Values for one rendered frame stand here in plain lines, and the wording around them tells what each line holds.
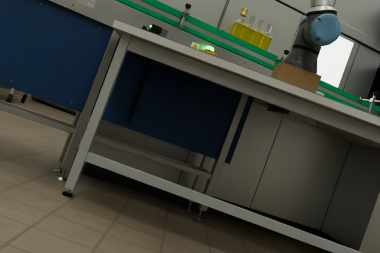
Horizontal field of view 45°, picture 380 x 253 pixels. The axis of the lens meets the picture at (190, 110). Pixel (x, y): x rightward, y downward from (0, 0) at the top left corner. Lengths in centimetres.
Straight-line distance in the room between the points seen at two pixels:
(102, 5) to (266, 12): 103
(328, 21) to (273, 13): 100
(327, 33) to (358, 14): 135
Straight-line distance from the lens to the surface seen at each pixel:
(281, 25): 287
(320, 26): 187
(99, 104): 195
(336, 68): 308
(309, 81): 196
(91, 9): 224
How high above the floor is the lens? 45
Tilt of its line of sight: 2 degrees up
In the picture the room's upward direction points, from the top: 20 degrees clockwise
